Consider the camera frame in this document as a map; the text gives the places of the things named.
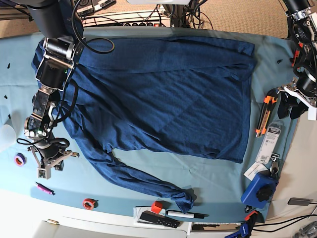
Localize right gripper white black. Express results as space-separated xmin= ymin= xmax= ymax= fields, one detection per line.
xmin=27 ymin=146 xmax=80 ymax=179

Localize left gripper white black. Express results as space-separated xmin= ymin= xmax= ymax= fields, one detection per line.
xmin=277 ymin=78 xmax=317 ymax=120

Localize dark blue t-shirt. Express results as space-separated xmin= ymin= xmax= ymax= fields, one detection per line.
xmin=31 ymin=36 xmax=256 ymax=214

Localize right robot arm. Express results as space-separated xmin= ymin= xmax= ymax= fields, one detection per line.
xmin=17 ymin=0 xmax=114 ymax=179

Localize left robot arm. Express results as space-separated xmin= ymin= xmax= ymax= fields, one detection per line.
xmin=277 ymin=0 xmax=317 ymax=121

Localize orange black utility knife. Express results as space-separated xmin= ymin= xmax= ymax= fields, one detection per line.
xmin=256 ymin=88 xmax=278 ymax=138

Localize light blue table cloth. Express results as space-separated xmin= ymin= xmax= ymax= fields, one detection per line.
xmin=0 ymin=26 xmax=311 ymax=224

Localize pink marker pen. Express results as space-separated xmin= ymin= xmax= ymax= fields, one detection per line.
xmin=35 ymin=182 xmax=55 ymax=195

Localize purple tape roll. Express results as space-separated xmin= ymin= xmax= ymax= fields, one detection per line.
xmin=14 ymin=153 xmax=26 ymax=167

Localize red tape roll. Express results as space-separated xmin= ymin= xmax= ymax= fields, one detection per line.
xmin=82 ymin=198 xmax=98 ymax=210

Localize orange black clamp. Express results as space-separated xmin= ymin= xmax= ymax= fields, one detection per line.
xmin=244 ymin=211 xmax=259 ymax=221
xmin=290 ymin=42 xmax=304 ymax=67

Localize white packaged item blister card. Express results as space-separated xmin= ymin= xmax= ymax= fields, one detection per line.
xmin=256 ymin=120 xmax=283 ymax=164

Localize white paper roll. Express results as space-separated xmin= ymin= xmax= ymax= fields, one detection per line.
xmin=0 ymin=124 xmax=16 ymax=152

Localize metal carabiner keys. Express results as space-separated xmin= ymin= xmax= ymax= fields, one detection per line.
xmin=270 ymin=153 xmax=280 ymax=178

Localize white paper card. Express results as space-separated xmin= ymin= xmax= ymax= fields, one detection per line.
xmin=244 ymin=162 xmax=268 ymax=181

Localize blue box black knob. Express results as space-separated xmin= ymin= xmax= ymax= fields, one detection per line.
xmin=241 ymin=173 xmax=278 ymax=209

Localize white book under remote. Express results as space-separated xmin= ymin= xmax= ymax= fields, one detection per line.
xmin=133 ymin=205 xmax=193 ymax=234

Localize grey adapter box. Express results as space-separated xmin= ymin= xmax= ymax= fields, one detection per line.
xmin=287 ymin=197 xmax=311 ymax=206

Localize black remote control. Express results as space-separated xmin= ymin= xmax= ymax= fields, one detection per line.
xmin=140 ymin=211 xmax=180 ymax=228

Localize red cube block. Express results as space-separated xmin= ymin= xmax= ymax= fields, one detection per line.
xmin=151 ymin=201 xmax=163 ymax=214

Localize orange black lower clamp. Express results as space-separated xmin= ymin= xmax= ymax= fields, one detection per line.
xmin=244 ymin=211 xmax=259 ymax=221

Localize blue black clamp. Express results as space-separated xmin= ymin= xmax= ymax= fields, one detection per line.
xmin=225 ymin=223 xmax=253 ymax=238

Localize white black marker pen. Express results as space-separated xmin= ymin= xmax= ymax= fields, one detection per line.
xmin=166 ymin=210 xmax=207 ymax=219

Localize black foot pedal start label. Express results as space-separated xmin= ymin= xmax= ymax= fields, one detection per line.
xmin=77 ymin=0 xmax=94 ymax=15

